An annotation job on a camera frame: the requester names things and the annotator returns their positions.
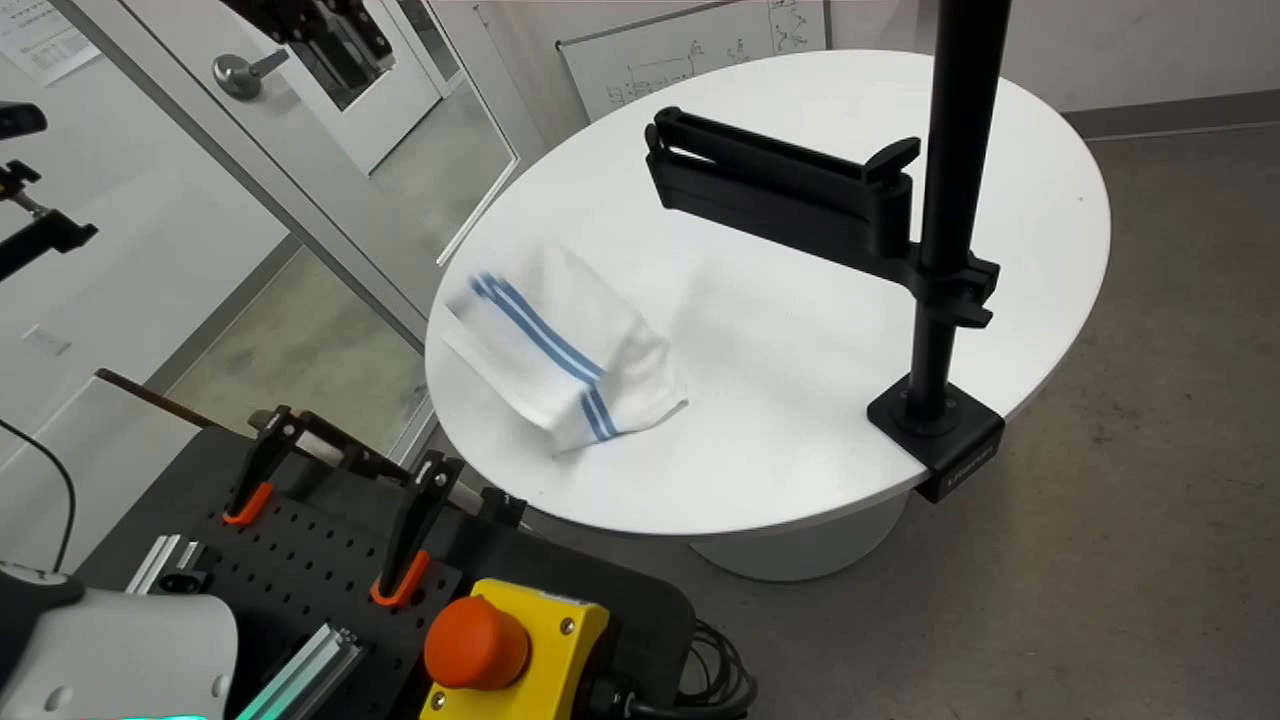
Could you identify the yellow emergency stop red button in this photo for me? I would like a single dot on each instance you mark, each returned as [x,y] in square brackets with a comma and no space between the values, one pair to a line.
[513,652]

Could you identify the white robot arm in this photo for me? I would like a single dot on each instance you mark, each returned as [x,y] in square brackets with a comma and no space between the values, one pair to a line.
[120,662]

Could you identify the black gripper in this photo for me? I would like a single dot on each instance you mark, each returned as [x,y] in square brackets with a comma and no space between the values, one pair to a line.
[342,34]

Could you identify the black perforated breadboard plate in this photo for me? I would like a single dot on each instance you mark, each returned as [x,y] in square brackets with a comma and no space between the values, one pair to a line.
[325,560]

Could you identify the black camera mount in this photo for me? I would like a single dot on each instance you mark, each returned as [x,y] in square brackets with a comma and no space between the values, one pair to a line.
[40,232]

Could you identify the black clamp-on stand with arm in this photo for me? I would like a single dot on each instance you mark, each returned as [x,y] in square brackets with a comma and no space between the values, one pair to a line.
[955,160]

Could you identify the white paper notice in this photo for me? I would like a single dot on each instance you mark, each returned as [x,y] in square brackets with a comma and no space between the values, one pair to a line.
[40,38]

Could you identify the silver aluminium extrusion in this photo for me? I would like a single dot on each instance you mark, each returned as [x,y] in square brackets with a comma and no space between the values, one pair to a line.
[307,674]
[160,565]

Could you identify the white round table pedestal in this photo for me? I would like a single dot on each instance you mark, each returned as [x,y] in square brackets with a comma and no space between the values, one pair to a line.
[801,544]

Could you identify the white door with window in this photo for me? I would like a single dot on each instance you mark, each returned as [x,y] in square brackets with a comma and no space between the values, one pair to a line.
[202,133]

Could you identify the white cloth with blue stripes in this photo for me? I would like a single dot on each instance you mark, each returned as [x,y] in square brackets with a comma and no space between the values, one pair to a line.
[573,355]

